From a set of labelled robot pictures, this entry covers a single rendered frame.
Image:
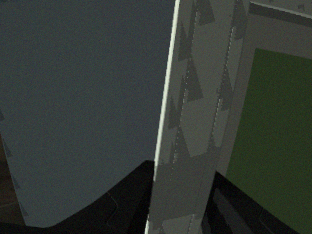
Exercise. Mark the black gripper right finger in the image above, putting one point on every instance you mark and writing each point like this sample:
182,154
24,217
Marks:
231,211

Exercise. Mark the grey picture frame with green centre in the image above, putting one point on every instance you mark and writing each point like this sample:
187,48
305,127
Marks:
237,99

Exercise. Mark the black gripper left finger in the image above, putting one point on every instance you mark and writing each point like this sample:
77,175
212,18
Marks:
122,210

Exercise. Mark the grey flat panel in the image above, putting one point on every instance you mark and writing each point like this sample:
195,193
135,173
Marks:
81,91

